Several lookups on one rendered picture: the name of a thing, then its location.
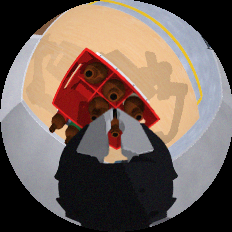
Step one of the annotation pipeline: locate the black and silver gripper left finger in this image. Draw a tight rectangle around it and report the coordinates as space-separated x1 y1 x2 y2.
54 108 115 181

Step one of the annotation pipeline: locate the red plastic crate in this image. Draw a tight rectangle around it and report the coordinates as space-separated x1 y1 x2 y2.
52 47 160 150

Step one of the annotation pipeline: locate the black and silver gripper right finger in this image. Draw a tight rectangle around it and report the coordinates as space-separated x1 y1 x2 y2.
115 108 178 180

